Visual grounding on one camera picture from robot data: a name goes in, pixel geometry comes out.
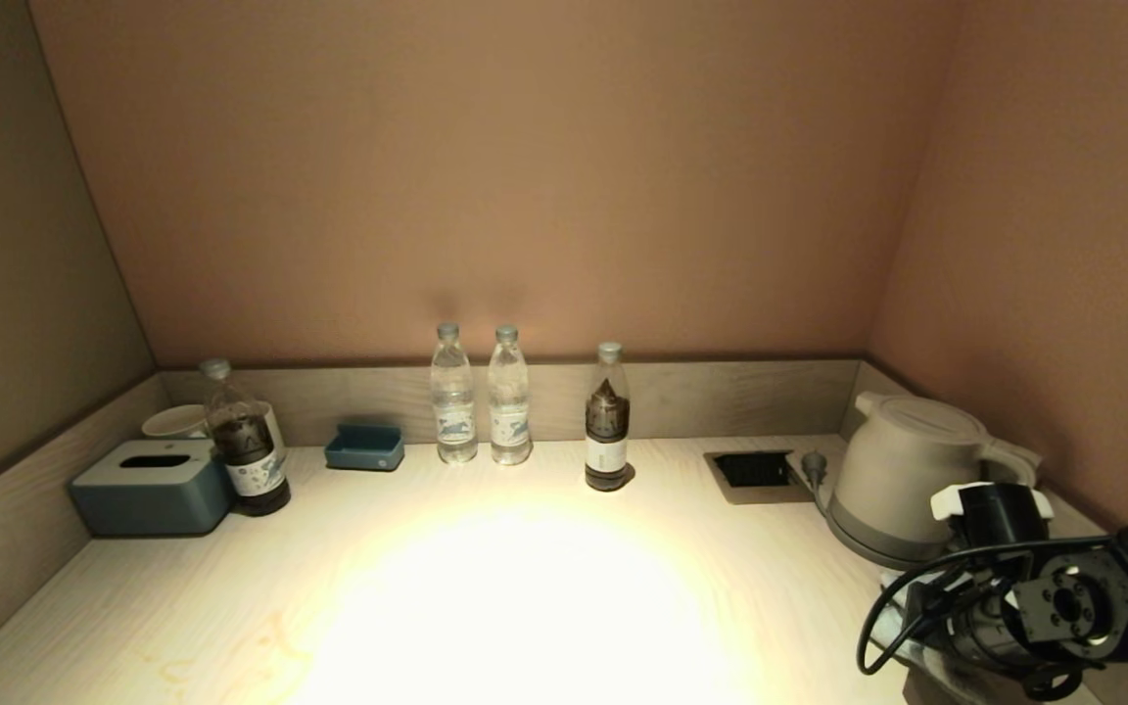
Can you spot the grey kettle power plug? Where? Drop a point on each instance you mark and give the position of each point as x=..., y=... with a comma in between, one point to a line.
x=814, y=465

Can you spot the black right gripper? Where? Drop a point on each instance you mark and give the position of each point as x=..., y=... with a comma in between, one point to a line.
x=975, y=627

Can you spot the small blue plastic tray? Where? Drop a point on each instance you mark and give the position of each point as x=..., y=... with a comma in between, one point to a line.
x=364, y=452

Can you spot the dark drink bottle barcode label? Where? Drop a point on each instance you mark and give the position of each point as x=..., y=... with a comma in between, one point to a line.
x=607, y=441

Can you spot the clear water bottle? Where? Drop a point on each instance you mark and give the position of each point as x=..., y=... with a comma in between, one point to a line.
x=453, y=411
x=509, y=411

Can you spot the white electric kettle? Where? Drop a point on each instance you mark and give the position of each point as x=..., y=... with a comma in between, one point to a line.
x=897, y=460

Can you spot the recessed black power socket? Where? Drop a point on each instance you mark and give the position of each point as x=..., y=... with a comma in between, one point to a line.
x=755, y=472

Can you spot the dark drink bottle blue-print label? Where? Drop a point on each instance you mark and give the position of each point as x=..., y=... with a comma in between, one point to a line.
x=251, y=460

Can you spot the grey kettle base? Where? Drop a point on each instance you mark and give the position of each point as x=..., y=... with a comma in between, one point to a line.
x=868, y=539

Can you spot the blue-grey tissue box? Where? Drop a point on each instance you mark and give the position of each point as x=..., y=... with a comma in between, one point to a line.
x=148, y=499

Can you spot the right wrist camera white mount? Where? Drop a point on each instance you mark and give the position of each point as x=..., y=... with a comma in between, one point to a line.
x=1000, y=514

